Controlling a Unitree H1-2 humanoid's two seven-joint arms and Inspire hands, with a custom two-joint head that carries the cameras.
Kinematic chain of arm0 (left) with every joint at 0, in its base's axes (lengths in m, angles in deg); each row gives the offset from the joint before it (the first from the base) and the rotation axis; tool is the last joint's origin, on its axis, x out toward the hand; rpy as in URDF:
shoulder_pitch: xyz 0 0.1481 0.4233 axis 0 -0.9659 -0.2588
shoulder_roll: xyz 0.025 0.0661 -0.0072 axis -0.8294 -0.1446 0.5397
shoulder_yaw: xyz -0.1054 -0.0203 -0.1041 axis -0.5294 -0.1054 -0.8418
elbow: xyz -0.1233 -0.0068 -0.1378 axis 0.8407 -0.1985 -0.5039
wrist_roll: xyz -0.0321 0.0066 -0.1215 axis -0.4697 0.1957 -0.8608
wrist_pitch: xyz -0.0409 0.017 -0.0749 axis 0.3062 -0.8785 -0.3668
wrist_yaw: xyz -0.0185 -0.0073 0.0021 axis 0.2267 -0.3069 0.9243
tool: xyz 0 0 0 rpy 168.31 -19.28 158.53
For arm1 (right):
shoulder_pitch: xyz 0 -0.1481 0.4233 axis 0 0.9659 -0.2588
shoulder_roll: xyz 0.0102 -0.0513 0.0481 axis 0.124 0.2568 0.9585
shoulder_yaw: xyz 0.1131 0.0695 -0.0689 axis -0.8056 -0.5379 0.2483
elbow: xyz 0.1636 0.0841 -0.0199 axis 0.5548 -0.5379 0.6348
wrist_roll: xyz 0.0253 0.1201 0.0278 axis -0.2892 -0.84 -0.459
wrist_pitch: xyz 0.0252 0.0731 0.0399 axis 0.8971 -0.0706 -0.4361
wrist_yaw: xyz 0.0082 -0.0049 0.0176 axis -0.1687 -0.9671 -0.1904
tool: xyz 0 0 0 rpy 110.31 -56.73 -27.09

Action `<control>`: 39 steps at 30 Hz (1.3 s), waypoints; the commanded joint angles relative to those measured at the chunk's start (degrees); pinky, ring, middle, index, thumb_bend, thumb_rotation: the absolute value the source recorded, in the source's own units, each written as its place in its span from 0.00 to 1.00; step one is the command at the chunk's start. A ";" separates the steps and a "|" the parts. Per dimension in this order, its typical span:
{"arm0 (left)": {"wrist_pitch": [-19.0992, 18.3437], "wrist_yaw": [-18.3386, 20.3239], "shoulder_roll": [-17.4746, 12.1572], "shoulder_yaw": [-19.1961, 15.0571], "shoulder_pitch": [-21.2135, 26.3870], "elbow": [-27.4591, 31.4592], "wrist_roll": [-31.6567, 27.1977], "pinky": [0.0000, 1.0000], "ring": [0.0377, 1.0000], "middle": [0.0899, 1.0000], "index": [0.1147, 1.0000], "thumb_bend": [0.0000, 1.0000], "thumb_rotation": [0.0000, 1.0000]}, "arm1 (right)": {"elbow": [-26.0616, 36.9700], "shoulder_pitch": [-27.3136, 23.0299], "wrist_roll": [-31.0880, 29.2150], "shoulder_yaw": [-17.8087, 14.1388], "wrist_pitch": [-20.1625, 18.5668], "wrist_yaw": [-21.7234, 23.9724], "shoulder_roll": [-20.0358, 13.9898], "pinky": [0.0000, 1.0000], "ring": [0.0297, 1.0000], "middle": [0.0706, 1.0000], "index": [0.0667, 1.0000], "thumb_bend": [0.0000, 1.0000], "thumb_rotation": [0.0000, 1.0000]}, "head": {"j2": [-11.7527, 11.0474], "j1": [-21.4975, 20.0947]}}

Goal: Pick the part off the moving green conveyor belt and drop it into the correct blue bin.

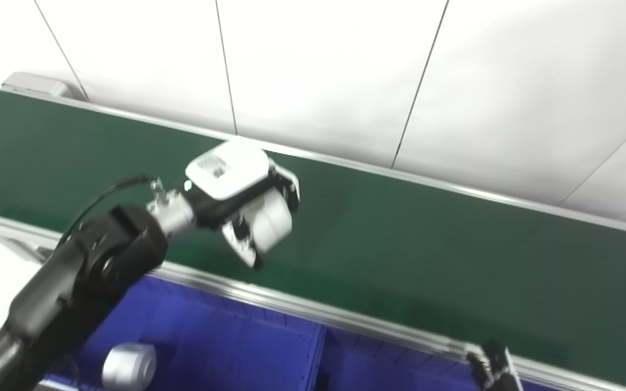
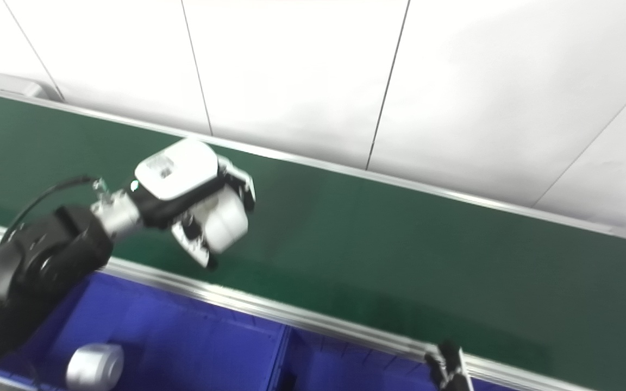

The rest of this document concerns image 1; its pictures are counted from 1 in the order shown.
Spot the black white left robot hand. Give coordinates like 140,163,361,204
184,140,301,270

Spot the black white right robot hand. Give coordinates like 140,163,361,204
465,339,524,391

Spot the white cylindrical part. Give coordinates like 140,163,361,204
243,186,294,255

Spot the blue plastic bin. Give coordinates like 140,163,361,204
39,273,328,391
315,325,564,391

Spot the green conveyor belt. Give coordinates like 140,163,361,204
0,71,626,391
0,91,626,391

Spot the grey cylindrical part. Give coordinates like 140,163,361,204
101,342,158,391

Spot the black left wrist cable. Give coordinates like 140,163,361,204
57,175,162,249

